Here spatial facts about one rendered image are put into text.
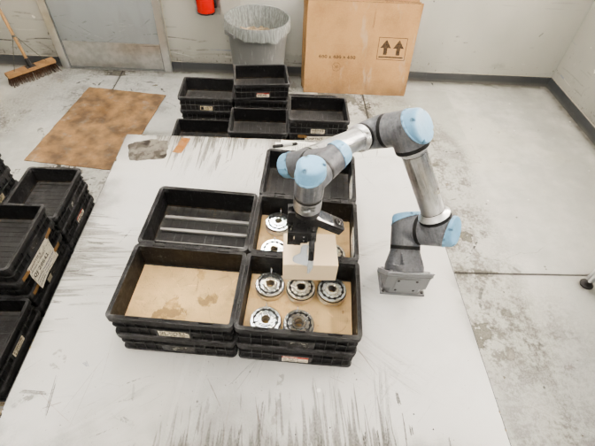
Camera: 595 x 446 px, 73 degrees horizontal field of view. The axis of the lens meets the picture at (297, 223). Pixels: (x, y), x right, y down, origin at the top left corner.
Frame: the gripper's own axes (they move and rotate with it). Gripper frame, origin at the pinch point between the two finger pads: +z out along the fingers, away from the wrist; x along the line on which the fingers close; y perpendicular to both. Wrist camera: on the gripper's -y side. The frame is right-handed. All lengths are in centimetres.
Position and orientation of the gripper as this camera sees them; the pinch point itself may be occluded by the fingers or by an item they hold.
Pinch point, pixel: (309, 253)
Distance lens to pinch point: 122.2
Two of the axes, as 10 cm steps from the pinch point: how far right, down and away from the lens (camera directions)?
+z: -0.5, 6.7, 7.4
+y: -10.0, -0.2, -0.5
